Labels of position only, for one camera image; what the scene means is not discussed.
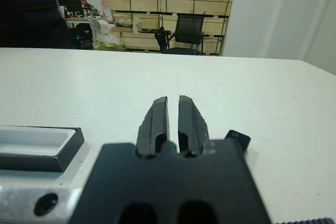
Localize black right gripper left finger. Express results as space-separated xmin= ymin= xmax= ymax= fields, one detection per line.
xmin=135 ymin=95 xmax=171 ymax=158

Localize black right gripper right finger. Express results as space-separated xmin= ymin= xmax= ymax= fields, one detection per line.
xmin=177 ymin=94 xmax=211 ymax=157

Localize black box base white insert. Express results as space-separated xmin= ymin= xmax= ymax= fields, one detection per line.
xmin=0 ymin=126 xmax=85 ymax=173

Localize long wooden crate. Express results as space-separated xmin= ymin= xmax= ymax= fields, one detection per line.
xmin=99 ymin=0 xmax=234 ymax=17
xmin=109 ymin=31 xmax=224 ymax=55

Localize narrow black chair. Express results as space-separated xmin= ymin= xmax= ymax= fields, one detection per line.
xmin=154 ymin=26 xmax=175 ymax=54

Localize yellow-green plastic bag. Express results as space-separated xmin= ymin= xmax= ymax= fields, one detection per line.
xmin=92 ymin=34 xmax=124 ymax=51

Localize black mesh office chair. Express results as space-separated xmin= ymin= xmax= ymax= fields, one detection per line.
xmin=165 ymin=14 xmax=206 ymax=56

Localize clear plastic bag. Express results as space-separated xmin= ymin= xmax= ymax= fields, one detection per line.
xmin=132 ymin=16 xmax=143 ymax=34

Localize grey bowl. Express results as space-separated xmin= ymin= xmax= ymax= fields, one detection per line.
xmin=114 ymin=18 xmax=134 ymax=28

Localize white ribbed chair back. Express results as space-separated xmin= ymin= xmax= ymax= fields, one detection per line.
xmin=88 ymin=18 xmax=102 ymax=37

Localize pink white carton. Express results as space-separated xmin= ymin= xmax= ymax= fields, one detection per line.
xmin=102 ymin=0 xmax=114 ymax=23

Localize seated person at desk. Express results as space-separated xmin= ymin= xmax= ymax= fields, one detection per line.
xmin=77 ymin=0 xmax=101 ymax=17

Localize black computer monitor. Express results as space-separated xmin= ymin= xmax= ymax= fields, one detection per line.
xmin=56 ymin=0 xmax=82 ymax=12

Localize person in dark clothing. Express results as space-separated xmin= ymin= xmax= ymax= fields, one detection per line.
xmin=0 ymin=0 xmax=73 ymax=49

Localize wooden desk white frame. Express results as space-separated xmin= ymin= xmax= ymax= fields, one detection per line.
xmin=64 ymin=15 xmax=92 ymax=29

